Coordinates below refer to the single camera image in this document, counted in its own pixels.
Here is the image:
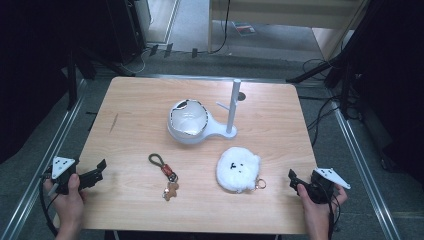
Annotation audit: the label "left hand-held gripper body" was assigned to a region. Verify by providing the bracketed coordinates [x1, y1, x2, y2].
[42, 155, 81, 196]

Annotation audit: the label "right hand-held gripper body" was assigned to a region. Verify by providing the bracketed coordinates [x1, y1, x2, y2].
[308, 167, 352, 205]

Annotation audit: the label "white fluffy pouch keychain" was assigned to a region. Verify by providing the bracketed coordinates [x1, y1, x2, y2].
[215, 146, 268, 195]

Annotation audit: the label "gingerbread keychain with cord loop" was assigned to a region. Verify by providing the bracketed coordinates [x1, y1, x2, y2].
[147, 152, 181, 202]

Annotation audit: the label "person's right hand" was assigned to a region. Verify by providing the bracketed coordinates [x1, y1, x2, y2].
[296, 183, 349, 234]

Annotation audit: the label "person's left hand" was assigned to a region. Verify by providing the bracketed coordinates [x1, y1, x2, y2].
[43, 173, 86, 232]

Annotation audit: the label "black metal stand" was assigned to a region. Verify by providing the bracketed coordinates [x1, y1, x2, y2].
[65, 46, 137, 112]

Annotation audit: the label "dark curtain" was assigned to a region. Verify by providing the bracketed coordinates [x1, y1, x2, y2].
[346, 0, 424, 185]
[0, 0, 111, 165]

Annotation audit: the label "black tripod stand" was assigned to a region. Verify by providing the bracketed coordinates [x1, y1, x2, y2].
[285, 19, 364, 121]

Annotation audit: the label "black cabinet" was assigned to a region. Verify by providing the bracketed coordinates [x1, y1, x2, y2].
[105, 0, 148, 66]

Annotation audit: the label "booklet on floor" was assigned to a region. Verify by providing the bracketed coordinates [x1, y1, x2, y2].
[232, 21, 257, 37]

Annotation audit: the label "light wooden shelf unit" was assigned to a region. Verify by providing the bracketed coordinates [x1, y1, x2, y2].
[207, 0, 369, 62]

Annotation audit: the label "metal floor rail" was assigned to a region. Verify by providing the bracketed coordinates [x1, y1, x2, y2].
[0, 78, 89, 240]
[329, 99, 403, 240]

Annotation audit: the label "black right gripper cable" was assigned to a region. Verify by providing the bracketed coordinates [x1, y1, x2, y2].
[327, 188, 342, 240]

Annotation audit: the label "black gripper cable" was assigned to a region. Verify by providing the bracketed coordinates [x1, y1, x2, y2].
[38, 173, 60, 237]
[327, 188, 342, 240]

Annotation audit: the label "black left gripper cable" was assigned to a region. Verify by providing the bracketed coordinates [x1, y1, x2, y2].
[38, 173, 60, 237]

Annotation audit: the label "black floor cables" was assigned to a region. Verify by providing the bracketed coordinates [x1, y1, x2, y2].
[297, 58, 364, 148]

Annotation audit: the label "black hanging cable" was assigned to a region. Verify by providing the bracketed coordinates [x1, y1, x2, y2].
[209, 0, 232, 55]

